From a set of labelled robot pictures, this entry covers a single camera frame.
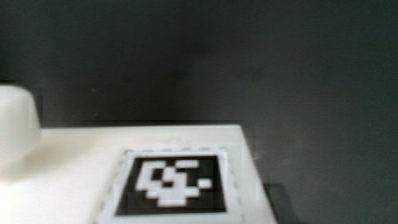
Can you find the white drawer tray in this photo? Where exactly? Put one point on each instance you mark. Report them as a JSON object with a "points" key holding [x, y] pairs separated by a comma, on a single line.
{"points": [[130, 175]]}

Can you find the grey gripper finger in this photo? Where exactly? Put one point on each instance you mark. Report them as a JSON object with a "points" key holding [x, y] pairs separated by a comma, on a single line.
{"points": [[20, 129]]}

